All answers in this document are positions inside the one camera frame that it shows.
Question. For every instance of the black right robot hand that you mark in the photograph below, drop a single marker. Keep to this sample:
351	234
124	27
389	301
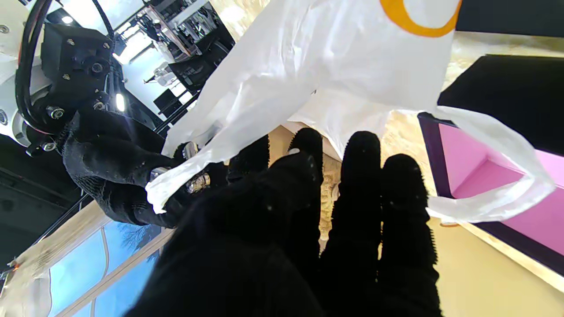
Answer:
110	158

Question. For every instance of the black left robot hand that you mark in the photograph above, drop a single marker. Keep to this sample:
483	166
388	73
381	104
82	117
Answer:
264	246

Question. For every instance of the white plastic bag orange print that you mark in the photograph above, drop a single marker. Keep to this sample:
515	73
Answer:
343	57

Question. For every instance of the black gift box pink inside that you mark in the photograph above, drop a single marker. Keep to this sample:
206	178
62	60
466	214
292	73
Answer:
506	193

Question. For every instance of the black gift box lid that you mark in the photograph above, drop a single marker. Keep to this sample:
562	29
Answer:
511	17

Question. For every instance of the window with white frame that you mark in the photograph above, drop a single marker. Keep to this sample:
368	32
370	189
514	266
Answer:
119	264

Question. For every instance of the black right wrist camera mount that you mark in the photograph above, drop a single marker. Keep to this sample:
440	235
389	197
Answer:
75	57

